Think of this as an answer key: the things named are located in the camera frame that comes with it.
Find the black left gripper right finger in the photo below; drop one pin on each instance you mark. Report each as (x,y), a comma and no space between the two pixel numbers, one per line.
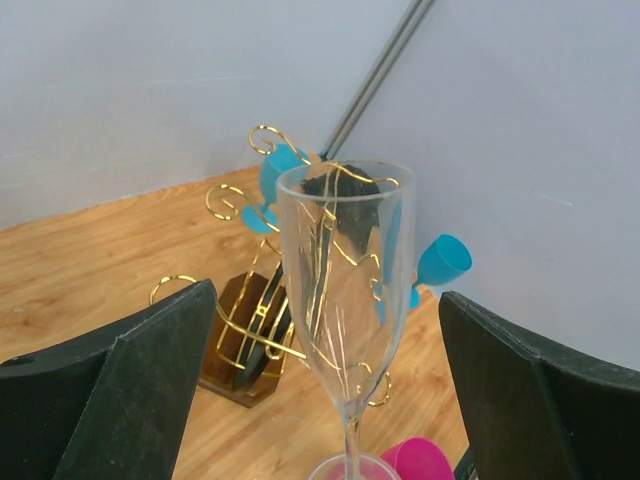
(534,408)

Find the gold wine glass rack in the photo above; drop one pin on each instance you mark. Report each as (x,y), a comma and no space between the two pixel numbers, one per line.
(254,329)

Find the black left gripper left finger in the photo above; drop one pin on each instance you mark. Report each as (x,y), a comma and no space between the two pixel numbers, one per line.
(112,403)

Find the clear wine glass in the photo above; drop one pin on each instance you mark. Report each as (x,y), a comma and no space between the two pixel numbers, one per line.
(349,311)

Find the pink wine glass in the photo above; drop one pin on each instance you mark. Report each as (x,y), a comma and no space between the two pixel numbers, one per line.
(419,458)

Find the blue wine glass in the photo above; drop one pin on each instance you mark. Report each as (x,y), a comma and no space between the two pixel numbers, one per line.
(280,161)
(446,259)

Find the black cloth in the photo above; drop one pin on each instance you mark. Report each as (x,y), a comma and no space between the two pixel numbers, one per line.
(359,197)

